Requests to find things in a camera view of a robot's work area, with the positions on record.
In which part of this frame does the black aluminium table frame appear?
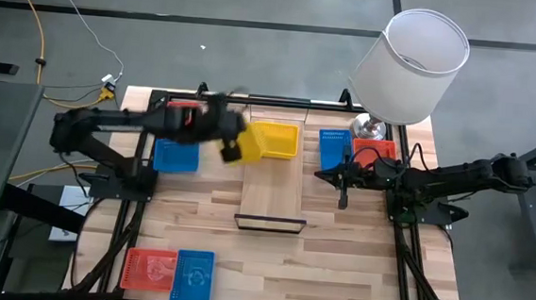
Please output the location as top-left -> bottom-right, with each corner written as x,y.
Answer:
63,71 -> 478,300

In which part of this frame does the yellow floor cable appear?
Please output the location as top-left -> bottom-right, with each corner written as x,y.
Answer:
0,0 -> 122,111
8,157 -> 100,189

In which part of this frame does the blue plastic basket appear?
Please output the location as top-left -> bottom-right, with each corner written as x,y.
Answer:
152,138 -> 202,175
316,127 -> 356,173
169,247 -> 216,300

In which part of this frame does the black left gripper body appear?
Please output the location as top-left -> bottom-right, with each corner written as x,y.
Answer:
200,89 -> 250,165

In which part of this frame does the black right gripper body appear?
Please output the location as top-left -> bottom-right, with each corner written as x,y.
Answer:
337,143 -> 379,213

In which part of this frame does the white paper sheet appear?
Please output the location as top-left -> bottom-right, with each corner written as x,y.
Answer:
48,183 -> 94,245

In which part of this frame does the yellow power plug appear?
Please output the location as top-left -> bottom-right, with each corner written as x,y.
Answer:
97,84 -> 116,103

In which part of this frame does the silver table lamp white shade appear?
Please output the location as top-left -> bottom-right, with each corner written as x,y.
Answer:
343,3 -> 474,148

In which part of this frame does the orange plastic basket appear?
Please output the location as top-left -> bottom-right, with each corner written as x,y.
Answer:
164,97 -> 203,118
350,137 -> 399,172
118,246 -> 179,294

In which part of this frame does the white floor cable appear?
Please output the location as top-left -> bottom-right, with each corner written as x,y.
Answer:
47,0 -> 130,84

